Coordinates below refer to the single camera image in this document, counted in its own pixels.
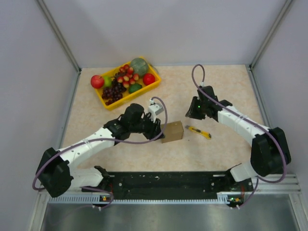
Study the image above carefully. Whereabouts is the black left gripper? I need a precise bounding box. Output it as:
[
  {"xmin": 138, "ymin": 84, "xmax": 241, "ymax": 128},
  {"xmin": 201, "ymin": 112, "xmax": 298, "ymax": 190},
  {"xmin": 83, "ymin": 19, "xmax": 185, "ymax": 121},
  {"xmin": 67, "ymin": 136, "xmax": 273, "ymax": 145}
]
[{"xmin": 130, "ymin": 113, "xmax": 165, "ymax": 141}]

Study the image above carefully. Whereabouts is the brown cardboard express box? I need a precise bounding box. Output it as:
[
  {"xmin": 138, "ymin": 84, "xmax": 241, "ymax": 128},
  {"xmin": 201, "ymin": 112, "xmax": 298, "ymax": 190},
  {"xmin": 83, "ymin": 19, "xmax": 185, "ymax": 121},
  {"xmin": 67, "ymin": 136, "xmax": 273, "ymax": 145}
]
[{"xmin": 162, "ymin": 121, "xmax": 184, "ymax": 143}]

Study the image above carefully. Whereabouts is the yellow utility knife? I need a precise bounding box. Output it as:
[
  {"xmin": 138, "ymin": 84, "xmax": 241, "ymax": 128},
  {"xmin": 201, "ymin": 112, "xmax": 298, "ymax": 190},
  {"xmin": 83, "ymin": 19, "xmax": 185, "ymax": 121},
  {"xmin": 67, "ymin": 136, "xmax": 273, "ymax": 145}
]
[{"xmin": 185, "ymin": 125, "xmax": 212, "ymax": 140}]

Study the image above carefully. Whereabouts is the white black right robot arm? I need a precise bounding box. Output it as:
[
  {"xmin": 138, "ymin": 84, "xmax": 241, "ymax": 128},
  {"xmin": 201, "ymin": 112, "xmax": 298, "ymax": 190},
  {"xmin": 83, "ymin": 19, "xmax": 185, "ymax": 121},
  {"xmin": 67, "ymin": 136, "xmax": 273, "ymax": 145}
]
[{"xmin": 186, "ymin": 86, "xmax": 291, "ymax": 191}]

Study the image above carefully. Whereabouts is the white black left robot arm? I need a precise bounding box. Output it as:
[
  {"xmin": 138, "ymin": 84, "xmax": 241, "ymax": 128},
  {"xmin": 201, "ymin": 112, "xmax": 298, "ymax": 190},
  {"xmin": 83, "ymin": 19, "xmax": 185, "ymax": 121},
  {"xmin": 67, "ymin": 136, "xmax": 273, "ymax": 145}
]
[{"xmin": 36, "ymin": 101, "xmax": 164, "ymax": 198}]

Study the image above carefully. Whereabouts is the green lime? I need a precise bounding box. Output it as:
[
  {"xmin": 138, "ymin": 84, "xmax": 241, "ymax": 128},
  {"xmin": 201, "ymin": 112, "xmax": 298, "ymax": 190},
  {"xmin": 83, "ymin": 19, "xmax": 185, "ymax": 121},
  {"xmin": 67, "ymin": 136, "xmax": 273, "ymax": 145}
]
[{"xmin": 128, "ymin": 83, "xmax": 142, "ymax": 94}]

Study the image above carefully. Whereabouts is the red tomato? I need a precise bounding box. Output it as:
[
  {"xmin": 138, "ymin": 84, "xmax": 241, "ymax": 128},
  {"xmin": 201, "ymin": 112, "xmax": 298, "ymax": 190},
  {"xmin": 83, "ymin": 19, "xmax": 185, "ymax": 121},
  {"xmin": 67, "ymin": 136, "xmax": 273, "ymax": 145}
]
[{"xmin": 143, "ymin": 73, "xmax": 155, "ymax": 86}]

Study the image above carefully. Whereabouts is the dark purple grape bunch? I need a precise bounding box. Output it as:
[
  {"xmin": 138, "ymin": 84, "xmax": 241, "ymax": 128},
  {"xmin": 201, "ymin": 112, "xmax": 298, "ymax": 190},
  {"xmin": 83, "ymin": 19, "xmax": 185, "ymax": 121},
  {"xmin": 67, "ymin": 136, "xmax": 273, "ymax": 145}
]
[{"xmin": 102, "ymin": 79, "xmax": 127, "ymax": 105}]

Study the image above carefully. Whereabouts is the yellow plastic fruit tray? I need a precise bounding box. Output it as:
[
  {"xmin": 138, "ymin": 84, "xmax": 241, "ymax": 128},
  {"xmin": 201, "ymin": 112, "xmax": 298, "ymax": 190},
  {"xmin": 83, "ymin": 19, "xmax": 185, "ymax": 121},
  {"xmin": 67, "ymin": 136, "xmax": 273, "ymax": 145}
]
[{"xmin": 94, "ymin": 57, "xmax": 161, "ymax": 110}]

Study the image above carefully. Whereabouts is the green netted melon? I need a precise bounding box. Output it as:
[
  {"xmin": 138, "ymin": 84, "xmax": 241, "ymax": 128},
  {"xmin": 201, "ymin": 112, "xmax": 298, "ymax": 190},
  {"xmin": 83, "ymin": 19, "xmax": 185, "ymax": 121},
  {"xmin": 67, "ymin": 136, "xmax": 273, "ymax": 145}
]
[{"xmin": 130, "ymin": 58, "xmax": 149, "ymax": 77}]

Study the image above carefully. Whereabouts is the green apple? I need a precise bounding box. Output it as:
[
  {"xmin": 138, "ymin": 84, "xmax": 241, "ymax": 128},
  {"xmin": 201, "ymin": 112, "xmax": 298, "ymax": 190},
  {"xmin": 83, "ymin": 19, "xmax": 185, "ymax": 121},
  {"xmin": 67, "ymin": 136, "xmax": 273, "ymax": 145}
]
[{"xmin": 103, "ymin": 76, "xmax": 112, "ymax": 88}]

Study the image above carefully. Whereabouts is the red apple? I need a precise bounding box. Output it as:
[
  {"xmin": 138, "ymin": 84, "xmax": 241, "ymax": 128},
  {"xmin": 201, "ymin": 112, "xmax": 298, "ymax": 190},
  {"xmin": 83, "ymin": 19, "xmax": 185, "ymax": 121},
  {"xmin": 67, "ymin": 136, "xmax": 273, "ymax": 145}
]
[{"xmin": 90, "ymin": 75, "xmax": 105, "ymax": 89}]

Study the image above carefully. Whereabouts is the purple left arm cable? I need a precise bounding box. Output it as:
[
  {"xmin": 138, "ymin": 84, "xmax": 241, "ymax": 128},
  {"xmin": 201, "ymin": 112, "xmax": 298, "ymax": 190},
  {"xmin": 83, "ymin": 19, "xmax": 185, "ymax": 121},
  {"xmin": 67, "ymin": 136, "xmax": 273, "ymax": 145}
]
[{"xmin": 32, "ymin": 96, "xmax": 168, "ymax": 209}]

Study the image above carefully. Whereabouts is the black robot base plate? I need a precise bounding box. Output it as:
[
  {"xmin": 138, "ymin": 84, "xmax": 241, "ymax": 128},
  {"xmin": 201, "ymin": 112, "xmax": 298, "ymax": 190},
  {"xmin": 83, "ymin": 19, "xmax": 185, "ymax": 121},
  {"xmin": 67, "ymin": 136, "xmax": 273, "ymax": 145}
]
[{"xmin": 96, "ymin": 171, "xmax": 253, "ymax": 200}]

